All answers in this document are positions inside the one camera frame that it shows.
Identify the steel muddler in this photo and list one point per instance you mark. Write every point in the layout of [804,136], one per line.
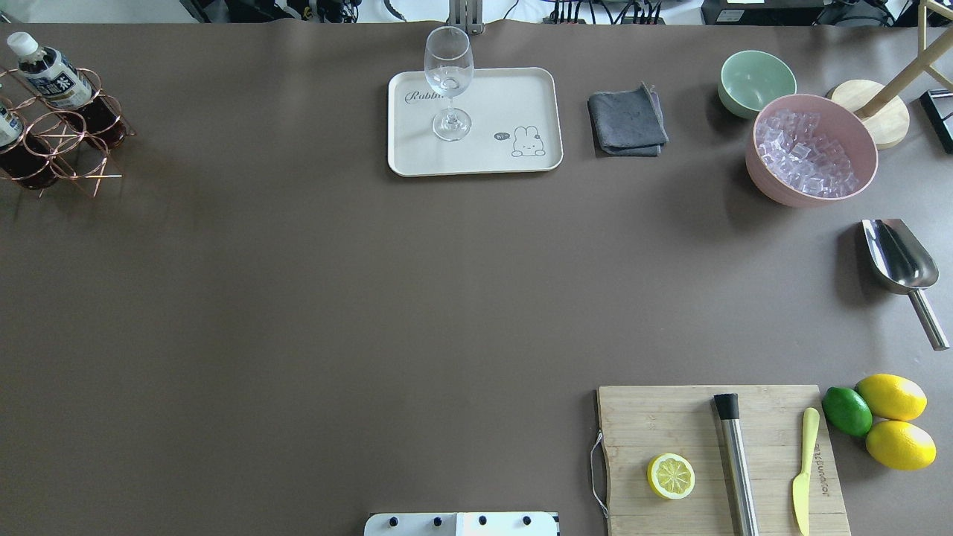
[727,406]

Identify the copper wire bottle basket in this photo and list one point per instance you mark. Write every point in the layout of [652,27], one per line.
[77,157]

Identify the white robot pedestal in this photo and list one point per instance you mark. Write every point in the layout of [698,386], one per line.
[464,523]

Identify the yellow plastic knife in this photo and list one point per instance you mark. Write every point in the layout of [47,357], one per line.
[801,483]

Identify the lemon near board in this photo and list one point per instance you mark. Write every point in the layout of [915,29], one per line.
[892,396]

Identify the green bowl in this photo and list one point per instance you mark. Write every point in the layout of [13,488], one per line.
[749,80]

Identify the grey folded cloth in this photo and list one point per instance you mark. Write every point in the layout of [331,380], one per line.
[628,123]

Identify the tea bottle top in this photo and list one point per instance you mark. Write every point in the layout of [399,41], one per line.
[67,90]

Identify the clear wine glass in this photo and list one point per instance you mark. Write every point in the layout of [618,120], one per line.
[449,69]

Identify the half lemon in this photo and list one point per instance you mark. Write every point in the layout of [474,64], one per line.
[671,476]

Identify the metal ice scoop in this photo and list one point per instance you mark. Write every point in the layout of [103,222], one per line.
[905,267]

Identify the tea bottle middle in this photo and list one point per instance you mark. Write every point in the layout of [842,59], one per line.
[23,154]

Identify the green lime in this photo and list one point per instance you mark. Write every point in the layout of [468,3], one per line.
[847,411]

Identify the wooden cutting board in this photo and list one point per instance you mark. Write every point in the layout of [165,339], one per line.
[640,422]

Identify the wooden glass stand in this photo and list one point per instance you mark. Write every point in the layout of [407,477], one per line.
[881,111]

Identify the tea bottle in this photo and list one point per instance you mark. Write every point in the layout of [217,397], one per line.
[67,90]
[23,154]

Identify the cream rabbit tray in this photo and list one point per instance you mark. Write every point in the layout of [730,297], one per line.
[515,125]

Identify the pink bowl with ice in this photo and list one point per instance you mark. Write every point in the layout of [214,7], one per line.
[807,151]

